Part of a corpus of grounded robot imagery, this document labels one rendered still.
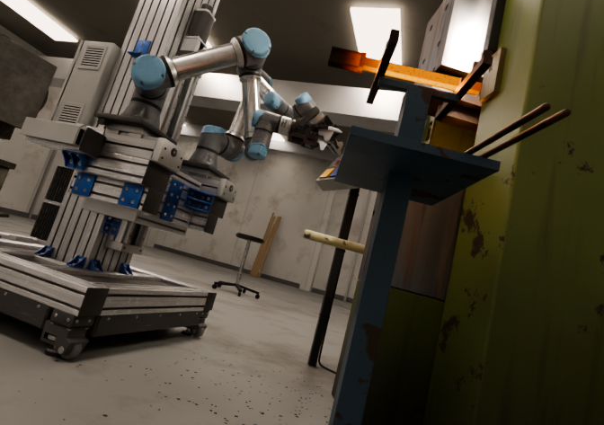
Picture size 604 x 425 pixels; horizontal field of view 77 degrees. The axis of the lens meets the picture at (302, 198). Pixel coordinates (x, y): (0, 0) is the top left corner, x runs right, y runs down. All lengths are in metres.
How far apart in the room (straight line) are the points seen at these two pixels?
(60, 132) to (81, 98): 0.47
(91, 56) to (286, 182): 9.56
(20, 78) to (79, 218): 6.05
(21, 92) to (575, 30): 7.40
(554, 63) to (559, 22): 0.14
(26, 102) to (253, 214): 6.29
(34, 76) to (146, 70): 6.44
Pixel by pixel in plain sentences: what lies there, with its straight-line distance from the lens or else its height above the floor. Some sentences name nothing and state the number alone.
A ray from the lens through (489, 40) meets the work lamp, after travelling 1.66.
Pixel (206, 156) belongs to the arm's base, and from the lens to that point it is 1.99.
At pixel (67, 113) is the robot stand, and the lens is 2.07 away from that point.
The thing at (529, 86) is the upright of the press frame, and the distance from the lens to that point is 1.36.
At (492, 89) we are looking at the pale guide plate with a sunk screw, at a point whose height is 1.19.
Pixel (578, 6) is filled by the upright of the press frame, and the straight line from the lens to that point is 1.60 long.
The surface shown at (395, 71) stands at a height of 1.00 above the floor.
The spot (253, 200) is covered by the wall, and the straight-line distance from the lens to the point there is 11.55.
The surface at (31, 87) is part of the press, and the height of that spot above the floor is 2.18.
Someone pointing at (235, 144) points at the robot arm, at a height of 1.00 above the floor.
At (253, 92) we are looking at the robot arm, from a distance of 1.69.
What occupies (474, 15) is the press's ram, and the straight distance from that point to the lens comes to 1.88.
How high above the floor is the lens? 0.44
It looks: 11 degrees up
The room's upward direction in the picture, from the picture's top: 15 degrees clockwise
